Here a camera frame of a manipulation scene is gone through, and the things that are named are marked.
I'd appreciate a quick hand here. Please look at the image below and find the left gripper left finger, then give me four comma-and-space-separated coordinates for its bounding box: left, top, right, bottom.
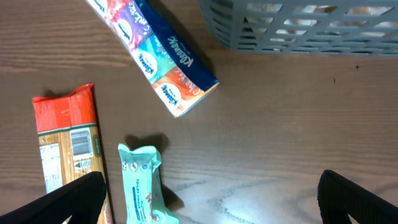
1, 171, 107, 224

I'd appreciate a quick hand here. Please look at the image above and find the Kleenex tissue multipack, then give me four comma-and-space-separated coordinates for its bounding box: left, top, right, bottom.
87, 0, 219, 118

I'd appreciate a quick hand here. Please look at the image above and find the orange spaghetti packet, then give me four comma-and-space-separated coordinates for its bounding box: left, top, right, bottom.
32, 82, 114, 224

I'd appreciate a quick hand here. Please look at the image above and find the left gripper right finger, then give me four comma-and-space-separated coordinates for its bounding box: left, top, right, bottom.
317, 170, 397, 224

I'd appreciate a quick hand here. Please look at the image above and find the grey plastic lattice basket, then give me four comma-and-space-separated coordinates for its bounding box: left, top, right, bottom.
199, 0, 397, 57

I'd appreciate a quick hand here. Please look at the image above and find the mint green wipes packet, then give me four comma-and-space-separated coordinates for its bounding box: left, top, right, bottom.
118, 143, 179, 224

